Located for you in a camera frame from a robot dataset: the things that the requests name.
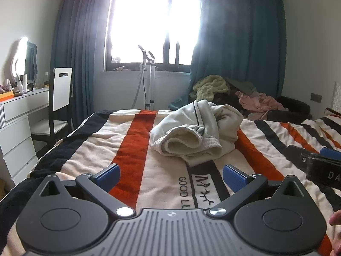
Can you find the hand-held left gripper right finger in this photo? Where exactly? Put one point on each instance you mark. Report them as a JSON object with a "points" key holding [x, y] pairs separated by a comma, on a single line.
{"points": [[234, 179]]}

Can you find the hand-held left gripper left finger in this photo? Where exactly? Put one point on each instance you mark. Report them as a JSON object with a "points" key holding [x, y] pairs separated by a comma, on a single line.
{"points": [[112, 176]]}

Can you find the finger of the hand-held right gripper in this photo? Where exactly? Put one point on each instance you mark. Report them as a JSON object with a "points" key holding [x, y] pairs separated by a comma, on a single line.
{"points": [[331, 153], [299, 156]]}

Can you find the white zip jacket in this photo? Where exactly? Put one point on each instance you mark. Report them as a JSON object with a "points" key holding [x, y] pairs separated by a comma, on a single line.
{"points": [[186, 120]]}

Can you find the dark clothes pile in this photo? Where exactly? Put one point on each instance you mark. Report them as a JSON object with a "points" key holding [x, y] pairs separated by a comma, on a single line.
{"points": [[226, 98]]}

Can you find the person's right hand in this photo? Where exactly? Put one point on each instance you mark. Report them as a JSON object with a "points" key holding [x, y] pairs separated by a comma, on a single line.
{"points": [[337, 234]]}

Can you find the striped blanket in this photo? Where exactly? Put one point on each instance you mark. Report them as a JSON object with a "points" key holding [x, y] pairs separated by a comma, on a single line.
{"points": [[88, 149]]}

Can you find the black armchair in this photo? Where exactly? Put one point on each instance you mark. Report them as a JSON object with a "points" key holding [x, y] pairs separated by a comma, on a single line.
{"points": [[295, 106]]}

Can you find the quilted headboard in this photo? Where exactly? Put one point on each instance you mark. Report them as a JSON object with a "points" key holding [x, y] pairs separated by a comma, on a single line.
{"points": [[337, 96]]}

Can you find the pink garment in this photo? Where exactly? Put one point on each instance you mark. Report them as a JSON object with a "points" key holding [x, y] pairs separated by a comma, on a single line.
{"points": [[255, 102]]}

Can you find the teal plastic basin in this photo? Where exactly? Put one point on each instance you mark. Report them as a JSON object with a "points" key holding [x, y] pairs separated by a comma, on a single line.
{"points": [[177, 104]]}

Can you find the pale green knitted garment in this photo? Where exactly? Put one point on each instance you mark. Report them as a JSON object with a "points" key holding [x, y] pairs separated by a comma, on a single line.
{"points": [[210, 85]]}

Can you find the white and black chair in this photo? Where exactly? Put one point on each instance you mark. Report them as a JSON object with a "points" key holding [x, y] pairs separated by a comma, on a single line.
{"points": [[62, 90]]}

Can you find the garment steamer stand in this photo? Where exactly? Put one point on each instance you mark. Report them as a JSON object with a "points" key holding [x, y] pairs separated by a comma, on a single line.
{"points": [[151, 85]]}

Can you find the white dressing table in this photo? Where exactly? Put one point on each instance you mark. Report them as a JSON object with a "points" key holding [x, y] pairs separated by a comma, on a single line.
{"points": [[18, 138]]}

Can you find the white bottle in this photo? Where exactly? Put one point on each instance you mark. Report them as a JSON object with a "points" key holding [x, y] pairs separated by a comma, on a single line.
{"points": [[25, 83]]}

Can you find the row of cosmetic bottles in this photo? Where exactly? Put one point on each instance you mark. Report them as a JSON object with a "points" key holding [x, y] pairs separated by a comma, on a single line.
{"points": [[16, 86]]}

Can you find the orange tray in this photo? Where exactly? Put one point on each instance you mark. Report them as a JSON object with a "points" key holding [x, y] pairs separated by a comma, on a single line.
{"points": [[6, 96]]}

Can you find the wavy lit mirror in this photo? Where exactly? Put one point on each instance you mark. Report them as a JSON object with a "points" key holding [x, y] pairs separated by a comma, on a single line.
{"points": [[20, 56]]}

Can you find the window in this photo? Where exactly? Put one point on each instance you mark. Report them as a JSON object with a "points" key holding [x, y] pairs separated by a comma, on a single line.
{"points": [[149, 18]]}

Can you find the wall socket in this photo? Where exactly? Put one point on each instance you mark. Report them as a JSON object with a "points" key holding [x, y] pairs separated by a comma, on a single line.
{"points": [[316, 98]]}

